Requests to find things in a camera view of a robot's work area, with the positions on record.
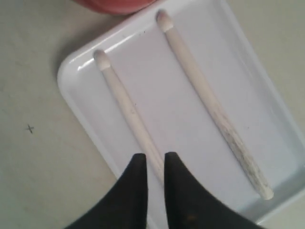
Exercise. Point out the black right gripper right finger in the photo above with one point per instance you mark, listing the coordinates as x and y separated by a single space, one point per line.
188 204

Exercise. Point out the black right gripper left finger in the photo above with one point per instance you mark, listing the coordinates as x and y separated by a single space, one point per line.
125 205

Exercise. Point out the white drumstick with ball tip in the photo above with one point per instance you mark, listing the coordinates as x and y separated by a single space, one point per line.
128 109

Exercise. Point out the grey worn drumstick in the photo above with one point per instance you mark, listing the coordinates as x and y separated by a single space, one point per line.
213 106

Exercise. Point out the small red drum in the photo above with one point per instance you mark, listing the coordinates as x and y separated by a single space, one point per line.
115 7

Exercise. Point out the white plastic tray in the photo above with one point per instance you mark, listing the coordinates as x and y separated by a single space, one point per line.
174 115

